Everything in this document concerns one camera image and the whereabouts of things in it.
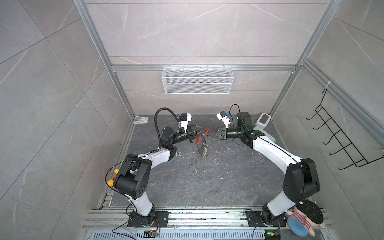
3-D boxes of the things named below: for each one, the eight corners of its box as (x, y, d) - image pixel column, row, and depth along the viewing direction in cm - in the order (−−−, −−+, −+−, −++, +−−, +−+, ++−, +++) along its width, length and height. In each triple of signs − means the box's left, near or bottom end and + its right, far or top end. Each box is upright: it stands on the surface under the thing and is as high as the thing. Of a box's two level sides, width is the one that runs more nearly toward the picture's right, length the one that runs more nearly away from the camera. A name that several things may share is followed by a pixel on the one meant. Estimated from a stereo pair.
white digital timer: (254, 126, 116) (256, 122, 112) (260, 115, 123) (262, 111, 119) (264, 130, 113) (266, 126, 109) (270, 120, 120) (272, 116, 116)
